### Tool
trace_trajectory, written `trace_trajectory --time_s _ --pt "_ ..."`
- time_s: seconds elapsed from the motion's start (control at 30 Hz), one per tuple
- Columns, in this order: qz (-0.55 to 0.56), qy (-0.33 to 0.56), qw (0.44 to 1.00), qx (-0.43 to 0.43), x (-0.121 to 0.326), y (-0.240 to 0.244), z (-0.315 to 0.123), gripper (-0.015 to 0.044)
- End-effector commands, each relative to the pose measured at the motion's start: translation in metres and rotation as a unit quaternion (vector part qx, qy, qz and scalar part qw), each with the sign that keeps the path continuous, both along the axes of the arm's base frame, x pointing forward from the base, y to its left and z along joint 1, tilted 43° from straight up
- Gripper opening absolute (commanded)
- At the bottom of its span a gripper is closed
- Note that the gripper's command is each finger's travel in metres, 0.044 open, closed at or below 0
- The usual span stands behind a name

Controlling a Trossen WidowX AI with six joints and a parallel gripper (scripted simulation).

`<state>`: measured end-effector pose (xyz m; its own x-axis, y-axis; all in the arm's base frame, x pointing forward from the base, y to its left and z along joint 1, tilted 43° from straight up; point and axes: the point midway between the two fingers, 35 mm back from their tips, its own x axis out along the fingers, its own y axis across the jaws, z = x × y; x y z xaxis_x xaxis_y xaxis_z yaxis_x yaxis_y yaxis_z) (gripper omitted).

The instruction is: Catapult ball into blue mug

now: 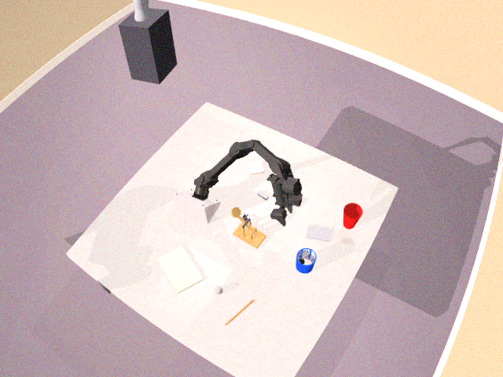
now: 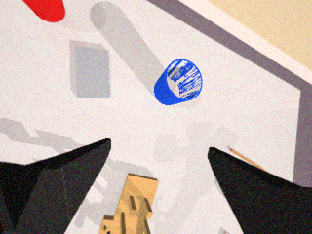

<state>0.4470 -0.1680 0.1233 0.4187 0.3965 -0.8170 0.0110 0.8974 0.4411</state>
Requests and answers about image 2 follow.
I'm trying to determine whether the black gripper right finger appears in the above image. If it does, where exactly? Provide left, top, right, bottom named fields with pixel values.
left=208, top=147, right=312, bottom=234

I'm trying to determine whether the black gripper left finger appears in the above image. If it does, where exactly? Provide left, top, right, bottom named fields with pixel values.
left=0, top=138, right=111, bottom=234

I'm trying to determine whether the blue mug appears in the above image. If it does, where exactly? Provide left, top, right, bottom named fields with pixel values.
left=153, top=58, right=203, bottom=105

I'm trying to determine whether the red cup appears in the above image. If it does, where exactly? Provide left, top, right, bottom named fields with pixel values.
left=21, top=0, right=65, bottom=22

